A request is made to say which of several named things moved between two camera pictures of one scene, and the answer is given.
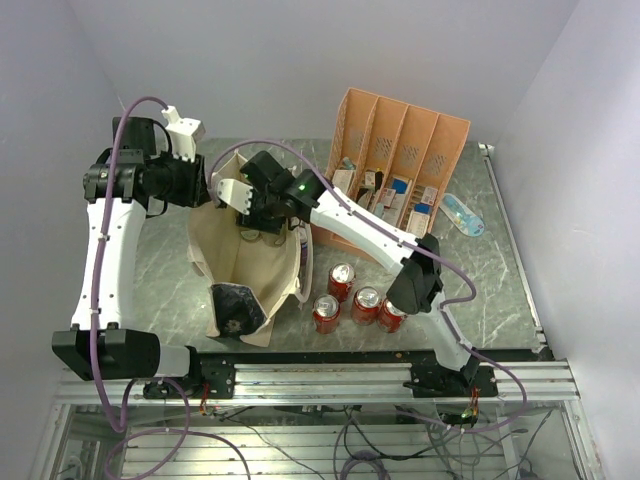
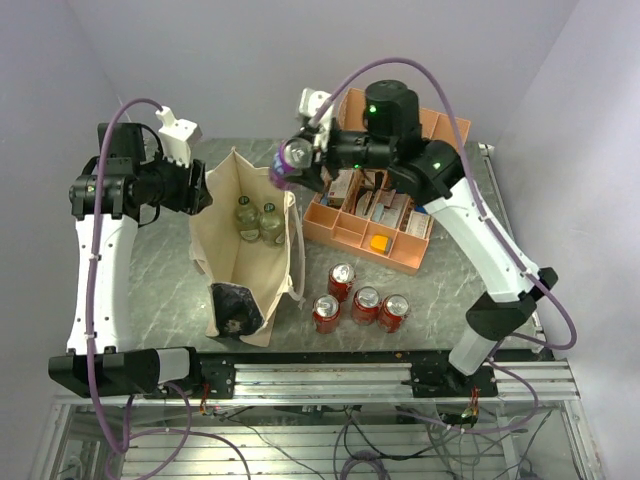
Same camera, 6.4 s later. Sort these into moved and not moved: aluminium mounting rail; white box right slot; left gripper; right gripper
Moved: right gripper
Not moved: aluminium mounting rail; white box right slot; left gripper
